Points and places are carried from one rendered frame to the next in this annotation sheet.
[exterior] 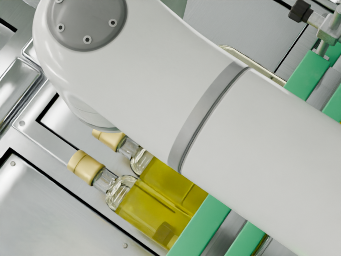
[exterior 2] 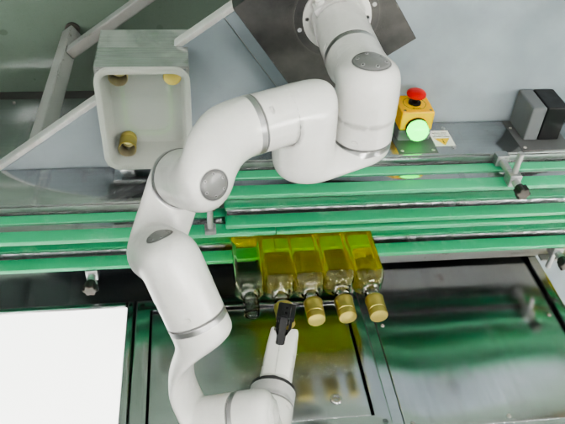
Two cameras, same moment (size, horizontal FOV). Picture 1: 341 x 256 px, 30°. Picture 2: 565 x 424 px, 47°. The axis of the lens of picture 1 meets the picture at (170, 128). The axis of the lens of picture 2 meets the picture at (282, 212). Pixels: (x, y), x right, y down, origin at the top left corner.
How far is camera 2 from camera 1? 1.08 m
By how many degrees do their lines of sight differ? 63
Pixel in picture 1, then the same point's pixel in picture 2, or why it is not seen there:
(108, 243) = (390, 334)
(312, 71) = (237, 189)
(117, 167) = (348, 347)
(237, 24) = not seen: hidden behind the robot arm
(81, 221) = (396, 356)
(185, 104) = (366, 35)
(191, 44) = (344, 45)
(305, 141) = (342, 13)
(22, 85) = not seen: outside the picture
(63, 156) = (377, 378)
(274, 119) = (345, 20)
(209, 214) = (348, 187)
